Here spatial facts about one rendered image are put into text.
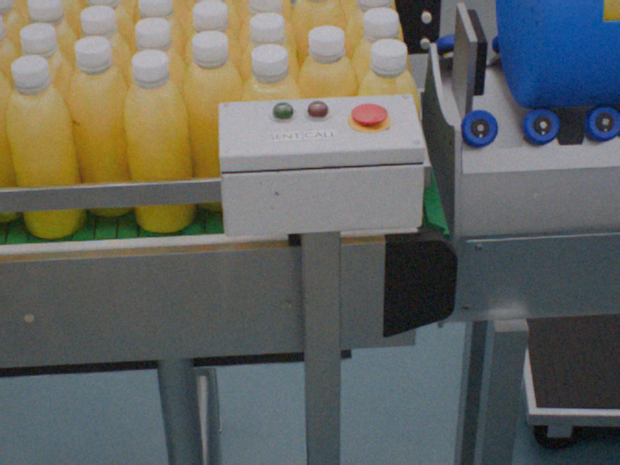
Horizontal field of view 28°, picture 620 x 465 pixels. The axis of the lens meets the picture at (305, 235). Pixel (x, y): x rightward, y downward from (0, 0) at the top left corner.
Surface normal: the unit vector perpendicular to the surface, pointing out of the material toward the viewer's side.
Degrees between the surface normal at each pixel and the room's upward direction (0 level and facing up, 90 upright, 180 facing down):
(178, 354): 90
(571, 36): 84
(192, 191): 90
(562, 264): 110
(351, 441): 0
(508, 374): 90
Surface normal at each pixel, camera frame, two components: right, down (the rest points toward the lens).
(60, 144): 0.74, 0.40
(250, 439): -0.02, -0.79
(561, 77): 0.07, 0.84
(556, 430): -0.04, 0.61
